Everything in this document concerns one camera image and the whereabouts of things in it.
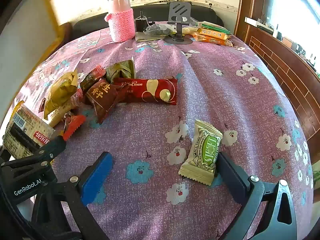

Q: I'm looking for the cream snack packet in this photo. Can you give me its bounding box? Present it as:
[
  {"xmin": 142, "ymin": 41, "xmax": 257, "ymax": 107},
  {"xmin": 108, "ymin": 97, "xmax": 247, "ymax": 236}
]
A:
[{"xmin": 49, "ymin": 100, "xmax": 80, "ymax": 128}]

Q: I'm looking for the black sofa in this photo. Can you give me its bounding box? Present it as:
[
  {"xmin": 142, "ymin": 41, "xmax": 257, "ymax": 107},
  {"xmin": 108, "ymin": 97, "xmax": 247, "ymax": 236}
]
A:
[{"xmin": 72, "ymin": 5, "xmax": 224, "ymax": 37}]

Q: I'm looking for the beige folded cloth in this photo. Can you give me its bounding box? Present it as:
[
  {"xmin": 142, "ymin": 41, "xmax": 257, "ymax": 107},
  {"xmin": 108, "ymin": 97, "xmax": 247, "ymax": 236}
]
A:
[{"xmin": 135, "ymin": 31, "xmax": 164, "ymax": 43}]

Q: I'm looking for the crumpled clear plastic bag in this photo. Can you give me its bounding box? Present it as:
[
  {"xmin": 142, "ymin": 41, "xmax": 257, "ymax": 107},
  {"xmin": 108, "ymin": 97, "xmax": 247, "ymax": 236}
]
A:
[{"xmin": 144, "ymin": 22, "xmax": 177, "ymax": 37}]

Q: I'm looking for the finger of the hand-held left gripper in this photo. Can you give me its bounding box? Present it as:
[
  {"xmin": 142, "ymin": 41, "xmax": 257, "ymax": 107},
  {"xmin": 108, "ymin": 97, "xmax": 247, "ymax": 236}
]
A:
[{"xmin": 1, "ymin": 135, "xmax": 67, "ymax": 168}]

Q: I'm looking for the white green candy packet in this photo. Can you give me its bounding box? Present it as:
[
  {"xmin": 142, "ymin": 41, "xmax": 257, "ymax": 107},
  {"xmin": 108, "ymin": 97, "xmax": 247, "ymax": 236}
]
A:
[{"xmin": 179, "ymin": 119, "xmax": 223, "ymax": 186}]

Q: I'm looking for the green snack packet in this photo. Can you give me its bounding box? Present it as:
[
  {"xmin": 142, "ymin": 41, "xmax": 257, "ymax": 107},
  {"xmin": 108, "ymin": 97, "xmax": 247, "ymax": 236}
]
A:
[{"xmin": 106, "ymin": 57, "xmax": 135, "ymax": 83}]

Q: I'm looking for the gold snack packet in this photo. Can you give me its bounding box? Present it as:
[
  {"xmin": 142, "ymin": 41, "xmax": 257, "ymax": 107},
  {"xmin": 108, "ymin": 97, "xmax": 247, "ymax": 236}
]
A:
[{"xmin": 44, "ymin": 71, "xmax": 78, "ymax": 120}]

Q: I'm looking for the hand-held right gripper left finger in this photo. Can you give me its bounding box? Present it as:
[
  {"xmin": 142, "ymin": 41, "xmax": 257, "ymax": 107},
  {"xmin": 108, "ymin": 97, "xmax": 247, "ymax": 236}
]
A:
[{"xmin": 31, "ymin": 151, "xmax": 114, "ymax": 240}]

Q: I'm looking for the grey phone stand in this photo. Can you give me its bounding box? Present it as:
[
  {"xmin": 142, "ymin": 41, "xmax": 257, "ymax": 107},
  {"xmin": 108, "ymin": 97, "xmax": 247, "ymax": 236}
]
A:
[{"xmin": 164, "ymin": 1, "xmax": 193, "ymax": 45}]

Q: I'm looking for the white window shelf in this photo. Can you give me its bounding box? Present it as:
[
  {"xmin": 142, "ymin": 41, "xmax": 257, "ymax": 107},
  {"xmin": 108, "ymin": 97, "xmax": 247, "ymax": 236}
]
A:
[{"xmin": 244, "ymin": 16, "xmax": 283, "ymax": 41}]

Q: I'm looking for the green flat packet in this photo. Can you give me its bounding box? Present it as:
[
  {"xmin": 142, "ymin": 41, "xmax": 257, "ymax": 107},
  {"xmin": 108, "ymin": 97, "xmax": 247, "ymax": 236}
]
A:
[{"xmin": 200, "ymin": 22, "xmax": 230, "ymax": 34}]

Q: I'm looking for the small brown candy packet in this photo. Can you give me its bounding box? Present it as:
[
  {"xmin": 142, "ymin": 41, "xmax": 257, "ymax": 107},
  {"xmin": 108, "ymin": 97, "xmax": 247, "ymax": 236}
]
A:
[{"xmin": 79, "ymin": 64, "xmax": 107, "ymax": 93}]

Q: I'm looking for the orange-red candy wrapper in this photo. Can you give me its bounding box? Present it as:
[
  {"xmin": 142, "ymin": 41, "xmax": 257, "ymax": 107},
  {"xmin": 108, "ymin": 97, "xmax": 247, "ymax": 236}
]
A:
[{"xmin": 62, "ymin": 115, "xmax": 87, "ymax": 142}]

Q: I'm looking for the clear cracker packet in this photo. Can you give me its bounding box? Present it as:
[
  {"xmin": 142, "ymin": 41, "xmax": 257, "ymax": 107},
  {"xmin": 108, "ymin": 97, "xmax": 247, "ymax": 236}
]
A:
[{"xmin": 2, "ymin": 102, "xmax": 57, "ymax": 159}]

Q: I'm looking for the orange biscuit packet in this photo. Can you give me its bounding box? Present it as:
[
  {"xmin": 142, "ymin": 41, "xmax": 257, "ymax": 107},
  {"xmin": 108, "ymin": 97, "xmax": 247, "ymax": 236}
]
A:
[
  {"xmin": 197, "ymin": 27, "xmax": 230, "ymax": 40},
  {"xmin": 194, "ymin": 34, "xmax": 233, "ymax": 47}
]

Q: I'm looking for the large red snack packet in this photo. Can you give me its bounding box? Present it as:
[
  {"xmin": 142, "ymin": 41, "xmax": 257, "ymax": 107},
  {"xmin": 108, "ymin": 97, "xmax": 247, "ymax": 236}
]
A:
[{"xmin": 112, "ymin": 77, "xmax": 178, "ymax": 105}]

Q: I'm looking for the purple floral tablecloth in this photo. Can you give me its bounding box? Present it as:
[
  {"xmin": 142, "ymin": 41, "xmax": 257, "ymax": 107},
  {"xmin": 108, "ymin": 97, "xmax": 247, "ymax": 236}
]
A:
[{"xmin": 12, "ymin": 21, "xmax": 314, "ymax": 240}]

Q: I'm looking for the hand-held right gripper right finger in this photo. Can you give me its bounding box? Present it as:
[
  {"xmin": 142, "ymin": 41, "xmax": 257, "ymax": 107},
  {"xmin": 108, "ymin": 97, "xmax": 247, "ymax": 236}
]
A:
[{"xmin": 217, "ymin": 152, "xmax": 298, "ymax": 240}]

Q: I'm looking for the dark red snack packet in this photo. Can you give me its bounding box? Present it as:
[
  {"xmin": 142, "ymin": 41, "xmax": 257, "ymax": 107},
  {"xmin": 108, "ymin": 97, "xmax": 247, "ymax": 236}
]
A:
[{"xmin": 85, "ymin": 79, "xmax": 128, "ymax": 124}]

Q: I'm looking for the brown wooden panel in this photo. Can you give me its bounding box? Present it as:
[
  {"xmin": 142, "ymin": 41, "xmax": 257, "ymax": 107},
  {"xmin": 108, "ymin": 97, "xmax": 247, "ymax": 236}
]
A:
[{"xmin": 245, "ymin": 26, "xmax": 320, "ymax": 140}]

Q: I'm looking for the pink thermos with knit sleeve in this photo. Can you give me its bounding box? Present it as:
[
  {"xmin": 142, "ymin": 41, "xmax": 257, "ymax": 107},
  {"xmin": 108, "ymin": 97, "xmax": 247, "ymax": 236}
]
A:
[{"xmin": 104, "ymin": 0, "xmax": 136, "ymax": 43}]

